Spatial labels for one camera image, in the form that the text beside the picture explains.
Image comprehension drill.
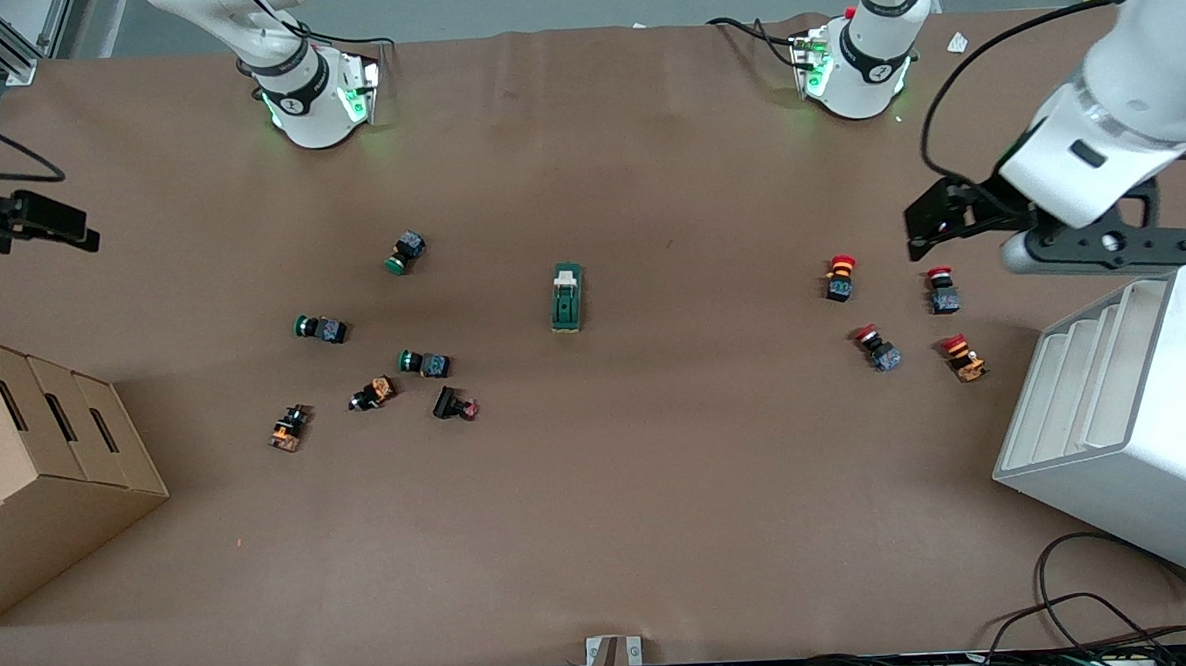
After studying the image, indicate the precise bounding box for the red emergency stop button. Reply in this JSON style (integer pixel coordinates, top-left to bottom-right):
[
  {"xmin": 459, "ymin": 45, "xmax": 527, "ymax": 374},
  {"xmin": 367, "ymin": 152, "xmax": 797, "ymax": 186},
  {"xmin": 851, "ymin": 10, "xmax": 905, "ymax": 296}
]
[
  {"xmin": 925, "ymin": 265, "xmax": 963, "ymax": 316},
  {"xmin": 851, "ymin": 323, "xmax": 904, "ymax": 375}
]

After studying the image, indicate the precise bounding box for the red button orange block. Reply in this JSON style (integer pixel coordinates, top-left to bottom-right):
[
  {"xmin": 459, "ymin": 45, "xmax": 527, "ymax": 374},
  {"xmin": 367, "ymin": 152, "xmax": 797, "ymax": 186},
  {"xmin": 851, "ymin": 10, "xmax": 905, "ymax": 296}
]
[
  {"xmin": 822, "ymin": 253, "xmax": 861, "ymax": 305},
  {"xmin": 940, "ymin": 332, "xmax": 990, "ymax": 385}
]

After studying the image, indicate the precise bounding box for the green push button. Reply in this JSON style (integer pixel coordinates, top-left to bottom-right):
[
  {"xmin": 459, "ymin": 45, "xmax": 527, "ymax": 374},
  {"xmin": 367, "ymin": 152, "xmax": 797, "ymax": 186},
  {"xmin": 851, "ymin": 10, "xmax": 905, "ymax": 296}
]
[
  {"xmin": 398, "ymin": 347, "xmax": 453, "ymax": 381},
  {"xmin": 383, "ymin": 230, "xmax": 428, "ymax": 277},
  {"xmin": 293, "ymin": 312, "xmax": 350, "ymax": 347}
]

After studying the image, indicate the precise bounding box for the black orange push button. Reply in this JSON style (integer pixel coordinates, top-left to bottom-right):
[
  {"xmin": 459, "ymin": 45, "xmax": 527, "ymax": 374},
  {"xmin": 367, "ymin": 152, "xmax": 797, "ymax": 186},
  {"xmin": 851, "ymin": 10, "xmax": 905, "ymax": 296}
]
[
  {"xmin": 347, "ymin": 375, "xmax": 398, "ymax": 414},
  {"xmin": 266, "ymin": 403, "xmax": 315, "ymax": 454}
]

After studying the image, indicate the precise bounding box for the black button red contact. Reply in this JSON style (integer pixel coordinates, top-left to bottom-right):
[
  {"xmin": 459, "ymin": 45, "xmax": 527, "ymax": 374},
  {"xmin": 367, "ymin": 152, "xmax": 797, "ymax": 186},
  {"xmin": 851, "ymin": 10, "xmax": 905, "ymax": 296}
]
[{"xmin": 430, "ymin": 383, "xmax": 481, "ymax": 423}]

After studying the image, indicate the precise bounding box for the brown cardboard box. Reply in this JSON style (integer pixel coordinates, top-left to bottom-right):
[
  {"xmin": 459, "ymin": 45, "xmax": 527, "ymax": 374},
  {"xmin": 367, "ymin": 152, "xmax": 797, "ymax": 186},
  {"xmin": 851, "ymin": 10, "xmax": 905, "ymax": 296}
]
[{"xmin": 0, "ymin": 326, "xmax": 176, "ymax": 628}]

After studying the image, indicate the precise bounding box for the metal table bracket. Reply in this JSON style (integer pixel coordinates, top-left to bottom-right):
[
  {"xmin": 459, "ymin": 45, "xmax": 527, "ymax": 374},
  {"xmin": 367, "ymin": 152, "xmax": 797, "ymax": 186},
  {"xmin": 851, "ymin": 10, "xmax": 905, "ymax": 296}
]
[{"xmin": 584, "ymin": 634, "xmax": 644, "ymax": 666}]

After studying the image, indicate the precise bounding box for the aluminium frame profile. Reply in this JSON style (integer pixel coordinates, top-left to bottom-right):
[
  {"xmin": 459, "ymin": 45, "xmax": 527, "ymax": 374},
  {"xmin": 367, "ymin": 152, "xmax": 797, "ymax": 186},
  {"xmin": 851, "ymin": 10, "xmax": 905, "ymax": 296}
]
[{"xmin": 0, "ymin": 0, "xmax": 78, "ymax": 88}]

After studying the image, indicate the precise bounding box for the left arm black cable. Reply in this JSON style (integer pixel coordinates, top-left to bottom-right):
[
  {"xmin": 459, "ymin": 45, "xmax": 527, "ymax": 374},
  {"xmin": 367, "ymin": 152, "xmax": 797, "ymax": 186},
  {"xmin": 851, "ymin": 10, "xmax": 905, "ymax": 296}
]
[{"xmin": 915, "ymin": 0, "xmax": 1124, "ymax": 209}]

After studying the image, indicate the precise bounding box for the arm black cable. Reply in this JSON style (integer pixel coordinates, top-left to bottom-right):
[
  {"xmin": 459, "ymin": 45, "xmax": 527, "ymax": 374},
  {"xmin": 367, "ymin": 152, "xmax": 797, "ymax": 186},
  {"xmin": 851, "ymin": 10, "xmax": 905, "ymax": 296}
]
[
  {"xmin": 915, "ymin": 0, "xmax": 1124, "ymax": 209},
  {"xmin": 0, "ymin": 96, "xmax": 69, "ymax": 187}
]

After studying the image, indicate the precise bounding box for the white slotted rack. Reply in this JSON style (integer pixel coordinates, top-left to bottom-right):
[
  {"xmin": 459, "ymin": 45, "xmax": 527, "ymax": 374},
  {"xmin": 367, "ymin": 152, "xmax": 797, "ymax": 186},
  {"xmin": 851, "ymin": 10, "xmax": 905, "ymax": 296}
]
[{"xmin": 984, "ymin": 262, "xmax": 1186, "ymax": 600}]

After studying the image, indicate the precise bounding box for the green load switch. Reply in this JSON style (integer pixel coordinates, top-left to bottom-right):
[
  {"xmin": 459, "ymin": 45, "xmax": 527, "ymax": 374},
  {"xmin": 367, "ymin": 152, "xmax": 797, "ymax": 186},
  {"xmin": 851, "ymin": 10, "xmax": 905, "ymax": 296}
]
[{"xmin": 548, "ymin": 261, "xmax": 586, "ymax": 334}]

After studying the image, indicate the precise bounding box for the black base cable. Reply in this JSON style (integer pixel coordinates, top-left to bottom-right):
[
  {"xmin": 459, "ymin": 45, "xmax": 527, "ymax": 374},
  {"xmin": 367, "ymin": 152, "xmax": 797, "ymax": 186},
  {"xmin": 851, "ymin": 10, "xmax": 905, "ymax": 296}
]
[
  {"xmin": 246, "ymin": 0, "xmax": 396, "ymax": 57},
  {"xmin": 707, "ymin": 11, "xmax": 813, "ymax": 74}
]

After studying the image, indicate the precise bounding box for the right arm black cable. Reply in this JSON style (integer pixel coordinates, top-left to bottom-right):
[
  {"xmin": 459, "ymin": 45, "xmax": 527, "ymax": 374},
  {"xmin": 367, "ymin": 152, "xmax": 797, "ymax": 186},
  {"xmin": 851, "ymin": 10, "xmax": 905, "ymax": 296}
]
[{"xmin": 0, "ymin": 96, "xmax": 69, "ymax": 187}]

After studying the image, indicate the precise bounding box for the brown table mat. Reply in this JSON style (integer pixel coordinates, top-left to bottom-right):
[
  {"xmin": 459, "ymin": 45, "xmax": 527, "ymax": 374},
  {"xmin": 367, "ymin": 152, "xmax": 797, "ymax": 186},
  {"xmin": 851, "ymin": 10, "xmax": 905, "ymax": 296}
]
[{"xmin": 0, "ymin": 0, "xmax": 1186, "ymax": 666}]

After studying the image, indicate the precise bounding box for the black looping cable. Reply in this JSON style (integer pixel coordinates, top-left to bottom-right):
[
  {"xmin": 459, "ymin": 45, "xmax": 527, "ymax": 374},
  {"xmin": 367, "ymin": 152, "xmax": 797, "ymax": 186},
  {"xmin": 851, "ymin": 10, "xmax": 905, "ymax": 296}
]
[{"xmin": 977, "ymin": 527, "xmax": 1186, "ymax": 662}]

